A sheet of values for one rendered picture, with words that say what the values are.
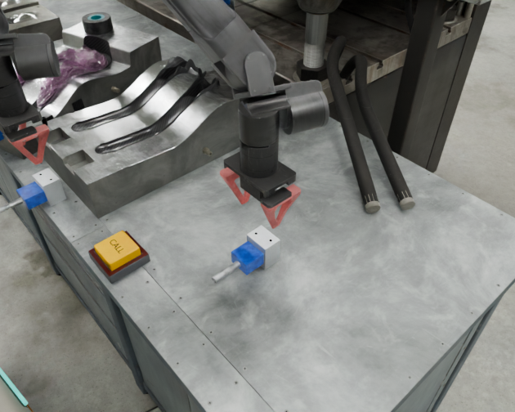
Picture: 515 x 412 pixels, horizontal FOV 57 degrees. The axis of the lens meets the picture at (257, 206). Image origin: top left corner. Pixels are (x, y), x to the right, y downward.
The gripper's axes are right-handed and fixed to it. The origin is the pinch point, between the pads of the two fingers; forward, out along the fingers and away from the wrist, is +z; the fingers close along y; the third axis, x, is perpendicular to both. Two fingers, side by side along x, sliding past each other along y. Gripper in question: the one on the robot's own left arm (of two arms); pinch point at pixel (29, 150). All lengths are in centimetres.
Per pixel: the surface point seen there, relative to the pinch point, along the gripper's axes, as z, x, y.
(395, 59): 16, -114, -7
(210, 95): -0.8, -37.7, -8.3
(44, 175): 7.2, -1.3, 1.0
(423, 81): 11, -99, -26
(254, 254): 9.0, -19.0, -43.0
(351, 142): 7, -55, -35
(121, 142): 4.5, -17.1, -3.4
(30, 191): 8.5, 2.6, -0.3
